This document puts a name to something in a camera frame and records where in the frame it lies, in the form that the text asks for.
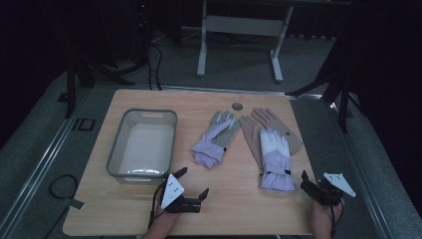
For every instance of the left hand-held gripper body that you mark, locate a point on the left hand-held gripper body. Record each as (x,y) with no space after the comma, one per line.
(172,191)

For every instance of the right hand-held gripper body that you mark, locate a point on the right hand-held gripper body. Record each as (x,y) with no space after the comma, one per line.
(331,192)

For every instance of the white and purple glove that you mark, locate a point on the white and purple glove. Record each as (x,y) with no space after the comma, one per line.
(277,162)

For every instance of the purple glove with grey palm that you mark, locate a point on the purple glove with grey palm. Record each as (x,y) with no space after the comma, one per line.
(212,149)

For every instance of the clear plastic bin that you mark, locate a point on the clear plastic bin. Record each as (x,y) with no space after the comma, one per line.
(146,149)

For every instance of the beige knit glove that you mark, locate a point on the beige knit glove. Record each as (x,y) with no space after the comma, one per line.
(250,132)
(272,119)

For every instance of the person's right hand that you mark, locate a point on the person's right hand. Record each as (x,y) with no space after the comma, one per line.
(320,214)

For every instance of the person's left hand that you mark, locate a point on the person's left hand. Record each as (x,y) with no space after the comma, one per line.
(165,217)

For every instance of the black metal stand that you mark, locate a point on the black metal stand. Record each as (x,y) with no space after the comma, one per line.
(345,109)
(70,89)

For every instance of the grey round table grommet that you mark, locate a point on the grey round table grommet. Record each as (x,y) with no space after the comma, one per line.
(237,106)

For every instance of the grey tape piece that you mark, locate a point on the grey tape piece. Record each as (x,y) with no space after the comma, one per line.
(73,203)

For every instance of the dark equipment with red light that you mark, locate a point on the dark equipment with red light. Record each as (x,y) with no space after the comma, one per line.
(143,20)

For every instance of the metal floor rail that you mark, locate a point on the metal floor rail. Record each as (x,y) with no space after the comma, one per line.
(199,88)
(36,169)
(368,195)

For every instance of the white metal desk frame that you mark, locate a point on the white metal desk frame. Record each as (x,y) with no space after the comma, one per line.
(242,26)

